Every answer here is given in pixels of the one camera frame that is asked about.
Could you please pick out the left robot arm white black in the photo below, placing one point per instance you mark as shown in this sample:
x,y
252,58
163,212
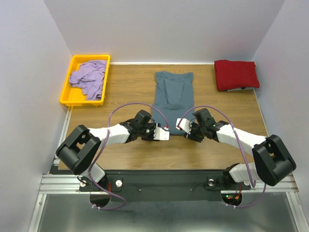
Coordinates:
x,y
78,150

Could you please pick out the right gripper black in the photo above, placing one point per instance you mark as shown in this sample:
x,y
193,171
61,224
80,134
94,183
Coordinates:
x,y
195,135

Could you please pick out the lilac t-shirt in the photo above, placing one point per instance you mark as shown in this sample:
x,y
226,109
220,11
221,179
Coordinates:
x,y
89,78

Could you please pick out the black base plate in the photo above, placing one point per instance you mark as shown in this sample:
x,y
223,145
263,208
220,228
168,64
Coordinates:
x,y
168,185

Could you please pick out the blue-grey t-shirt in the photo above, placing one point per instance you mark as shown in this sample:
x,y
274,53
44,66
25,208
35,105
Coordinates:
x,y
174,96

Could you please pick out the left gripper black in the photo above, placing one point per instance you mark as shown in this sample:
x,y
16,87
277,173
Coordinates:
x,y
149,135

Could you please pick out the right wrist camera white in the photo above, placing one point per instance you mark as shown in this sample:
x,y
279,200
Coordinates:
x,y
183,124

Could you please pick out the white item under red shirt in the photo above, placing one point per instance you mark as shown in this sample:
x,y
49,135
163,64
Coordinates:
x,y
241,89

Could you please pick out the aluminium frame rail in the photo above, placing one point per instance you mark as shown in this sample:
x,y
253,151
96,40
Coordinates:
x,y
68,183

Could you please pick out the yellow plastic tray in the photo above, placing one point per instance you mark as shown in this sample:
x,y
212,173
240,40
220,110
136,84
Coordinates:
x,y
72,96

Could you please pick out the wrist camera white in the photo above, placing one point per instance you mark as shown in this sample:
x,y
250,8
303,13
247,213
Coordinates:
x,y
183,124
160,134

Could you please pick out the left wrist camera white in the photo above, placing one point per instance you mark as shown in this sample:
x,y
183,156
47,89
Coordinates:
x,y
160,134

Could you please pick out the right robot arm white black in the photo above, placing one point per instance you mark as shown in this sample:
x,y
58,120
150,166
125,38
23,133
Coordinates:
x,y
266,159

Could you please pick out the folded red t-shirt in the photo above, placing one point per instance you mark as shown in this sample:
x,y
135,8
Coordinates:
x,y
232,75

